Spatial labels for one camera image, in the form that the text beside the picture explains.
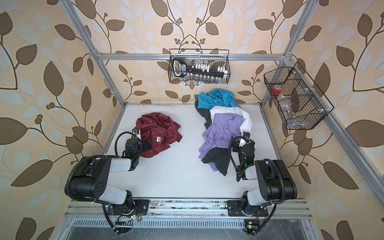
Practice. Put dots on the black wire basket back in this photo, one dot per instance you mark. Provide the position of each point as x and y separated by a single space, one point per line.
201 55

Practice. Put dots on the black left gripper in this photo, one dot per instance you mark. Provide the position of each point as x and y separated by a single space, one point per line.
144 145

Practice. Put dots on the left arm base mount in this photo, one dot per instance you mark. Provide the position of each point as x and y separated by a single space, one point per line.
131 207

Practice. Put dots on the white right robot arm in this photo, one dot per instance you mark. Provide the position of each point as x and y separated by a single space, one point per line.
275 184

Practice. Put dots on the purple cloth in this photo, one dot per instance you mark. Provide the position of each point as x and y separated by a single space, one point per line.
220 132

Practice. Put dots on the turquoise mesh cloth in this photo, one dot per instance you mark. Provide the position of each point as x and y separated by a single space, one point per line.
217 97

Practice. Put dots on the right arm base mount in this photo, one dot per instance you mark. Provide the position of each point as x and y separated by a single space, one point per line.
236 208

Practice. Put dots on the white cloth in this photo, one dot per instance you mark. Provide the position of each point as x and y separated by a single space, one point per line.
247 124

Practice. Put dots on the black wire basket right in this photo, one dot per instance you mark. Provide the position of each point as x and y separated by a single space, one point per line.
310 104

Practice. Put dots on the maroon cloth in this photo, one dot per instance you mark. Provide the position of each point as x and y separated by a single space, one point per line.
160 129

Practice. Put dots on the aluminium frame post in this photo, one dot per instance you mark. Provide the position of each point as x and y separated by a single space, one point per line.
69 9

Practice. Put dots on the black tool in basket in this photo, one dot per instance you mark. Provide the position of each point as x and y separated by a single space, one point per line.
182 68

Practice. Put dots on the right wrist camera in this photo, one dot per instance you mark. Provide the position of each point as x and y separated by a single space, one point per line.
245 139

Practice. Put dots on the red capped clear bottle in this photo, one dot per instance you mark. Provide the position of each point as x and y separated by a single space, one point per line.
284 102

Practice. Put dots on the black cloth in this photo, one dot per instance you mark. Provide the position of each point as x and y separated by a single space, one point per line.
220 159

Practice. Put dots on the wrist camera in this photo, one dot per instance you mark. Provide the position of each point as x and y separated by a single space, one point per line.
245 139
137 133

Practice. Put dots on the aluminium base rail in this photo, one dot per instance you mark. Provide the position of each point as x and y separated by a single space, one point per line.
205 213

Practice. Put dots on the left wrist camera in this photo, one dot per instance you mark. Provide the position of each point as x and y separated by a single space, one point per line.
137 133

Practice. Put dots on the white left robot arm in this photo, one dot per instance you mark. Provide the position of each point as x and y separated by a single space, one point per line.
88 181

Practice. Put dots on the black wire basket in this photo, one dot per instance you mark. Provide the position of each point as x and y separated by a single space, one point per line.
201 55
310 104

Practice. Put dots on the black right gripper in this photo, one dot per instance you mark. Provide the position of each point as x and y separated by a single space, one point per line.
235 148

